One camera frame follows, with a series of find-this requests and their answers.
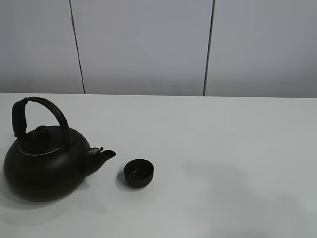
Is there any small black teacup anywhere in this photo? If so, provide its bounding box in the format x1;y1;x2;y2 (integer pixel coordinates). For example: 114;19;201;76
123;159;155;189

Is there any black round teapot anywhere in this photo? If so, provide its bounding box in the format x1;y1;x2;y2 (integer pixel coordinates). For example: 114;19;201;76
3;97;116;202

